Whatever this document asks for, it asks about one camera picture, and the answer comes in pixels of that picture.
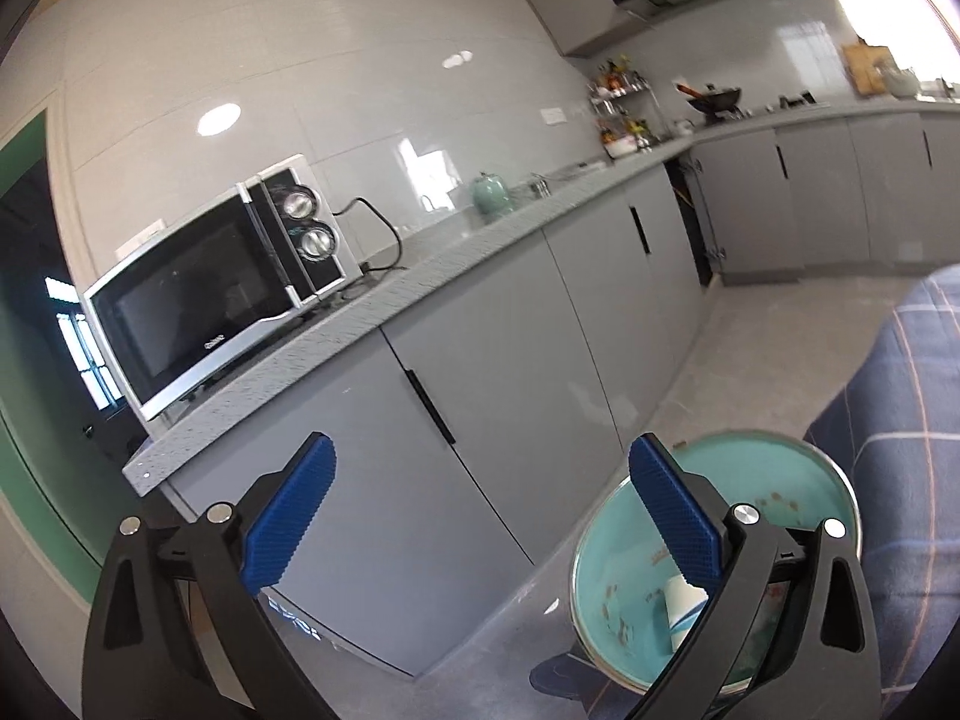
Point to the small metal cup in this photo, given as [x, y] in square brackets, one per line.
[538, 186]

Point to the grey kitchen base cabinet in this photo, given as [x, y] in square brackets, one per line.
[825, 195]
[420, 465]

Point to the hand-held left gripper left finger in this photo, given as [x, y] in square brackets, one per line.
[292, 517]

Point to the blue plaid cloth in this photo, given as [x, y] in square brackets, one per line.
[900, 405]

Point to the teal enamel basin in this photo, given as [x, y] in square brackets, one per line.
[622, 592]

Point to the wooden cutting board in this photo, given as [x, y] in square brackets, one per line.
[862, 71]

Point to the white wall switch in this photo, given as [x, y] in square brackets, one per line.
[139, 238]

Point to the white paper cup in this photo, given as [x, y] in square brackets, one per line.
[679, 607]

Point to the person's blue shoe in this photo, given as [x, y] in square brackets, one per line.
[559, 679]

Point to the metal spice rack with bottles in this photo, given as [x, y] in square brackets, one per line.
[622, 101]

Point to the gas stove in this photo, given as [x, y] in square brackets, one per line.
[727, 118]

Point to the black wok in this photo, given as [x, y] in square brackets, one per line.
[716, 99]

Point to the green ceramic jar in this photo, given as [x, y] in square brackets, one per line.
[491, 195]

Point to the silver black microwave oven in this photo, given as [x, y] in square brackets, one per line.
[195, 300]

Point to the white wall socket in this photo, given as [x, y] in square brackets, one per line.
[553, 115]

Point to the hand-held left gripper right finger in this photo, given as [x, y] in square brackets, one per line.
[675, 517]

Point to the large white bowl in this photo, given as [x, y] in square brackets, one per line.
[900, 82]

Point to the window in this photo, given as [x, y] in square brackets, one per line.
[75, 337]

